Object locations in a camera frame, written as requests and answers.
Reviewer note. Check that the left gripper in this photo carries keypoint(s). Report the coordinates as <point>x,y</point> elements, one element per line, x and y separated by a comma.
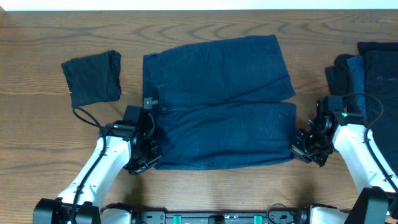
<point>157,156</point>

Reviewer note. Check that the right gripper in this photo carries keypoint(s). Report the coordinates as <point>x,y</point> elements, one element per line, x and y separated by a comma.
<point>296,148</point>

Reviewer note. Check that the dark blue shorts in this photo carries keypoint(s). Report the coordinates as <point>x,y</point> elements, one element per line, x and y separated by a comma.
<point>221,104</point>

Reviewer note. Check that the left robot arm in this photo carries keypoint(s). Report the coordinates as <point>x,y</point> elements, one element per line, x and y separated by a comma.
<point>127,144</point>

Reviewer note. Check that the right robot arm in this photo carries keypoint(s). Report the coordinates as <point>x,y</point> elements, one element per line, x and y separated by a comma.
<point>334,129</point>

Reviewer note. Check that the blue garment in pile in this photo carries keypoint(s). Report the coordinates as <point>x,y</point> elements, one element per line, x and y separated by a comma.
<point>356,71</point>

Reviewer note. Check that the folded black cloth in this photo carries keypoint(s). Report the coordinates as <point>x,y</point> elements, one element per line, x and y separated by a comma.
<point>94,78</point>

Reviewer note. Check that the black garment in pile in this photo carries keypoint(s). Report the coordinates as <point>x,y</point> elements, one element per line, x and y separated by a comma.
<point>380,81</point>

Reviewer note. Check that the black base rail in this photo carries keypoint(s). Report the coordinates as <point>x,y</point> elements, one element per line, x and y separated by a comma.
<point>217,217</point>

